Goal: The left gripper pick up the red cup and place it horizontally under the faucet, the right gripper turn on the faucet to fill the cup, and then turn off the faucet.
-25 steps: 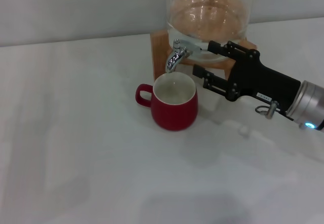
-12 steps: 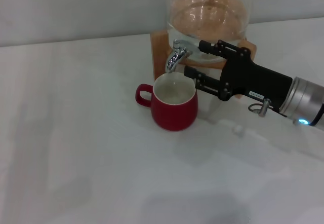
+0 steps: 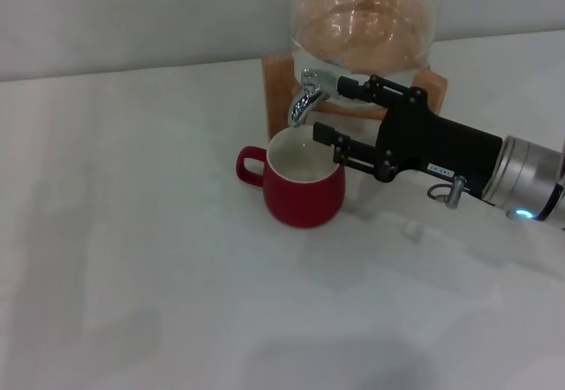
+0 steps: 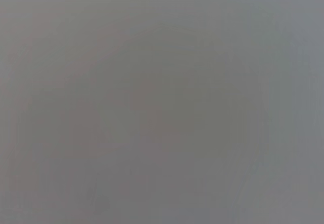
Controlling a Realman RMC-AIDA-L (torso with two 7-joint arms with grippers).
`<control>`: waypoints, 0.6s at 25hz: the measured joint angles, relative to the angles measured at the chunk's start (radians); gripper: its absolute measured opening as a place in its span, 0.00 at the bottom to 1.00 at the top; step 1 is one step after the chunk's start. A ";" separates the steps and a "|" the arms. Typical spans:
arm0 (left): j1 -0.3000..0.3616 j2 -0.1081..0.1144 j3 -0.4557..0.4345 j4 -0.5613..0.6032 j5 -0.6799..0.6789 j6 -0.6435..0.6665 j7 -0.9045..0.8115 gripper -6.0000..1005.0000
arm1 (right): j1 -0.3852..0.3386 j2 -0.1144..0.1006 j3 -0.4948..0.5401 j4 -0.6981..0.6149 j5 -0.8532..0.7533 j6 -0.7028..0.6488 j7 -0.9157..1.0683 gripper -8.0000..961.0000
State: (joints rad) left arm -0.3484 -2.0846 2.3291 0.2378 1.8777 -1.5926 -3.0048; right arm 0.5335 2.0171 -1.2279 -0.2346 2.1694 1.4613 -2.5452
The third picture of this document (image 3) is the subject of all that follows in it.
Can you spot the red ceramic cup white inside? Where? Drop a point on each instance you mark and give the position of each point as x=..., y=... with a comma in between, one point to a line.
x=300, y=204

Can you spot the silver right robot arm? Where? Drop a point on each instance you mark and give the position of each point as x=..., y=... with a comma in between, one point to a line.
x=529, y=174

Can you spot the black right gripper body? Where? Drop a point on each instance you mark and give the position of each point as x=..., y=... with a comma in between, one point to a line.
x=424, y=143

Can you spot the wooden dispenser stand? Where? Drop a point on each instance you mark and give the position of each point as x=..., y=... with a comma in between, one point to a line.
x=278, y=107

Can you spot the chrome dispenser faucet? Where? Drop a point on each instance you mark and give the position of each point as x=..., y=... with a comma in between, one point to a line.
x=304, y=103

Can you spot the glass drink dispenser jar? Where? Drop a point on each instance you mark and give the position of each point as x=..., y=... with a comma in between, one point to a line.
x=362, y=32

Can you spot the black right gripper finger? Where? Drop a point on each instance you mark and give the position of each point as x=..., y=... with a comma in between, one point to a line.
x=353, y=149
x=375, y=90

